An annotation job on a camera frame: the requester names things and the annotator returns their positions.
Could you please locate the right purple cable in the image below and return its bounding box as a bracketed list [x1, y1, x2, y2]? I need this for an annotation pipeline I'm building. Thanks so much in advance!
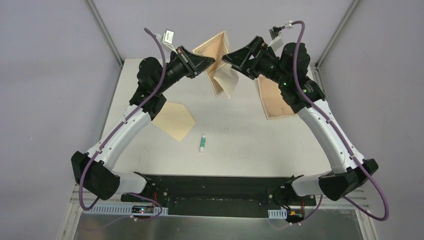
[268, 20, 390, 230]

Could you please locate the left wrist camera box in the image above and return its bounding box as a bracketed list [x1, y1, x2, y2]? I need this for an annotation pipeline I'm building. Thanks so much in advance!
[162, 29, 175, 45]

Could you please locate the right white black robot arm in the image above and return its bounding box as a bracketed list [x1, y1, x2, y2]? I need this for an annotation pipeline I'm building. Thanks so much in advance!
[222, 36, 379, 205]

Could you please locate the green white glue stick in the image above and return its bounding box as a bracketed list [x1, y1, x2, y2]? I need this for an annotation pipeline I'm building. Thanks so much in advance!
[199, 134, 207, 153]

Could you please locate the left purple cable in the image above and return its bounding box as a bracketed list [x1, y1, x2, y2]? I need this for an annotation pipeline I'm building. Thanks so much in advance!
[78, 27, 168, 223]

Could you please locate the purple cable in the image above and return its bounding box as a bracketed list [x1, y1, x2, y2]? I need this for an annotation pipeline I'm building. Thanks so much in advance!
[78, 27, 168, 223]
[268, 20, 390, 230]

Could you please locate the left white cable duct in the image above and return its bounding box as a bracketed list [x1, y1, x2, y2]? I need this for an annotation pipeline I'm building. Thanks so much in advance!
[82, 203, 169, 217]

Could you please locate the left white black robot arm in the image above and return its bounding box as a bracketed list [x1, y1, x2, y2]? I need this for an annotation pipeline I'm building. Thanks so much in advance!
[70, 46, 216, 203]

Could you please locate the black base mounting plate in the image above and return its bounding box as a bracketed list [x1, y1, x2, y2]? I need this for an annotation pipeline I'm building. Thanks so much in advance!
[141, 174, 317, 218]

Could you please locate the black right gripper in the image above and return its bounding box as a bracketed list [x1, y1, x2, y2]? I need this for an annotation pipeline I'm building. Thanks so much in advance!
[222, 35, 291, 87]

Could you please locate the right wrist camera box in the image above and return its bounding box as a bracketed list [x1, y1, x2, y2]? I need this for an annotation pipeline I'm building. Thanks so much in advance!
[269, 26, 285, 40]

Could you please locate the tan ornate letter sheet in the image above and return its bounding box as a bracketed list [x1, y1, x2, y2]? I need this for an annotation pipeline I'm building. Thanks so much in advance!
[193, 31, 239, 99]
[257, 75, 297, 120]

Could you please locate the white cable duct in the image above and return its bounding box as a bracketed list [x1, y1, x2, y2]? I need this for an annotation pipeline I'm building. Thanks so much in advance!
[267, 208, 288, 220]
[82, 203, 169, 217]

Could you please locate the right white cable duct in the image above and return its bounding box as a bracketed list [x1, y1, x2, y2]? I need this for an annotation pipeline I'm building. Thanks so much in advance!
[267, 208, 288, 220]

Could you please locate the cream paper envelope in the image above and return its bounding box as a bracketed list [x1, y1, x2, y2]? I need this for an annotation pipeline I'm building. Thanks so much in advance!
[152, 101, 196, 142]

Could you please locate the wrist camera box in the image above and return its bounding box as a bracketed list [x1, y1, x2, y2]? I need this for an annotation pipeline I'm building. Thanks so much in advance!
[162, 29, 175, 45]
[269, 26, 285, 40]

